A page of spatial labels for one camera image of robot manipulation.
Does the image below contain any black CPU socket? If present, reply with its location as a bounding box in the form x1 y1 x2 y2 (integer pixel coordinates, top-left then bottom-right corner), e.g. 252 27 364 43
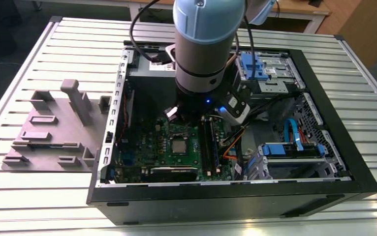
169 139 190 156

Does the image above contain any black RAM slot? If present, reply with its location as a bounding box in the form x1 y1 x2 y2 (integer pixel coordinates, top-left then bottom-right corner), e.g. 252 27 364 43
197 117 209 174

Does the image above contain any grey power supply unit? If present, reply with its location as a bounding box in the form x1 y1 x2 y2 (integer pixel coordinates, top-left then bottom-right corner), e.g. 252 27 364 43
129 50 178 118

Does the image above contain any green Dell motherboard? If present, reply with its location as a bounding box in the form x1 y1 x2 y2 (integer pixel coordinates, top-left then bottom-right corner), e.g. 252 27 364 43
112 115 236 183

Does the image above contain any blue plastic drive latch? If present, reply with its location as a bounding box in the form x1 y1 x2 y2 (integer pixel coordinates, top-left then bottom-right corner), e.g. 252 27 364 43
240 53 272 81

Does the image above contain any grey metal disk bay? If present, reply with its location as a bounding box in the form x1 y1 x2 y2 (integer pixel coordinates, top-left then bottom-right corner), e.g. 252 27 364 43
243 144 351 180
233 52 308 105

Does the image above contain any black graphics card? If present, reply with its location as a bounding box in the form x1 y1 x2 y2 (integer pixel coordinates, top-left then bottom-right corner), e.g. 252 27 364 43
149 166 198 182

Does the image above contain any blue board connector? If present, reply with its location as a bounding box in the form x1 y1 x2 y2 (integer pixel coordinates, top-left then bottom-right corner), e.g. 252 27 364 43
122 151 134 166

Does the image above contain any hard disk in blue carrier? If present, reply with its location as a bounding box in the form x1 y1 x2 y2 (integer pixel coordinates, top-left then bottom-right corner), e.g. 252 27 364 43
260 144 327 158

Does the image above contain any black open PC case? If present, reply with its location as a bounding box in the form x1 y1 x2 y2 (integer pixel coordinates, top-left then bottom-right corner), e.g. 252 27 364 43
86 39 377 226

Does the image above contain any grey plastic parts rack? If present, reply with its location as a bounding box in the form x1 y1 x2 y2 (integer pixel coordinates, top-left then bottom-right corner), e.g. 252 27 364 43
0 78 114 174

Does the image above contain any RAM stick with gold contacts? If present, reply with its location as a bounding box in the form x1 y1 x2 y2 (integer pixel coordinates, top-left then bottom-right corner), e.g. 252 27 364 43
14 141 79 149

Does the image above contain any wooden cabinet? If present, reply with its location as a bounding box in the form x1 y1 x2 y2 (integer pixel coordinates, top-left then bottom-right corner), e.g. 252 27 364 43
316 0 377 68

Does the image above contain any small silver wrist camera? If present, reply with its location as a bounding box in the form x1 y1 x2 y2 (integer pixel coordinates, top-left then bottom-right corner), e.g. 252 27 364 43
164 106 181 121

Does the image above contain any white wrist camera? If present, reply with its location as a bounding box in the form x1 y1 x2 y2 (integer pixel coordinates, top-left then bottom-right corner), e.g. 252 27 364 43
217 94 252 125

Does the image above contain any black wire bundle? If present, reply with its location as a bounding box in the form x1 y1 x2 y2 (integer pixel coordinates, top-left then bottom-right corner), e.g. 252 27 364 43
241 92 307 128

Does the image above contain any orange wire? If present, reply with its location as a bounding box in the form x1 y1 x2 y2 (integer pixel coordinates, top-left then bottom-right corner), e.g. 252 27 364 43
221 127 245 161

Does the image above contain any grey wrist bracket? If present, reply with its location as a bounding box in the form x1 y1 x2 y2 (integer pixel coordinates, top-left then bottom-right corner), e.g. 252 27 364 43
165 45 178 63

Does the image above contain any blue flat wire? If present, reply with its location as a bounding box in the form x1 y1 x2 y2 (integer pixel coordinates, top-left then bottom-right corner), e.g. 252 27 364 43
243 157 259 180
284 118 305 152

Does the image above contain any black camera cable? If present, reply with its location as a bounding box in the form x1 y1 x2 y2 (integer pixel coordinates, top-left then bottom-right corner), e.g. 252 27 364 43
129 0 174 66
244 14 259 79

